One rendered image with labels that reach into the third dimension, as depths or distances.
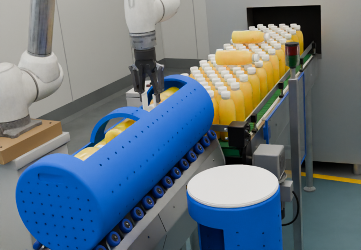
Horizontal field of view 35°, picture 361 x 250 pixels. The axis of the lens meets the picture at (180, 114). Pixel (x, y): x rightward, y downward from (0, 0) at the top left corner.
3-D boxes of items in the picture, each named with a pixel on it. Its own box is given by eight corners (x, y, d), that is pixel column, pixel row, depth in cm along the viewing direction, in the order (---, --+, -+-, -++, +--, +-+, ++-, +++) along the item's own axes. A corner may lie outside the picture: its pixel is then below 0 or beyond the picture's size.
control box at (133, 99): (128, 113, 259) (125, 92, 255) (147, 100, 276) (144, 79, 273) (147, 114, 255) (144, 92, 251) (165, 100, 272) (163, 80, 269)
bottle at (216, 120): (224, 135, 247) (221, 94, 242) (214, 140, 243) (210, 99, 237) (211, 133, 252) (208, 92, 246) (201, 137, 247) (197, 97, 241)
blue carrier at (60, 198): (23, 249, 164) (5, 158, 155) (153, 138, 240) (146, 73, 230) (108, 264, 153) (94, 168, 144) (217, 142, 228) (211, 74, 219)
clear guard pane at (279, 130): (271, 219, 263) (266, 121, 248) (304, 153, 331) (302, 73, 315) (272, 219, 263) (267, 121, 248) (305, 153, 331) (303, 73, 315)
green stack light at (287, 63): (283, 66, 248) (283, 56, 246) (287, 63, 254) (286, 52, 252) (298, 66, 245) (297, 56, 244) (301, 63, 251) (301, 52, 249)
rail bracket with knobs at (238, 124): (224, 149, 234) (222, 126, 231) (229, 142, 240) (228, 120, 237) (247, 150, 230) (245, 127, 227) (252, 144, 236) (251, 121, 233)
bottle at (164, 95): (182, 87, 220) (161, 100, 204) (182, 105, 222) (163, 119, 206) (166, 86, 223) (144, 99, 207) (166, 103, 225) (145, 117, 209)
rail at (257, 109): (240, 131, 237) (239, 125, 236) (312, 45, 374) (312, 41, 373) (242, 131, 237) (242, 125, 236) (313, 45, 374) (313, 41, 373)
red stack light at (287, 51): (283, 55, 246) (282, 47, 245) (286, 52, 252) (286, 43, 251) (297, 55, 244) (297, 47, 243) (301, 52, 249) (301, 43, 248)
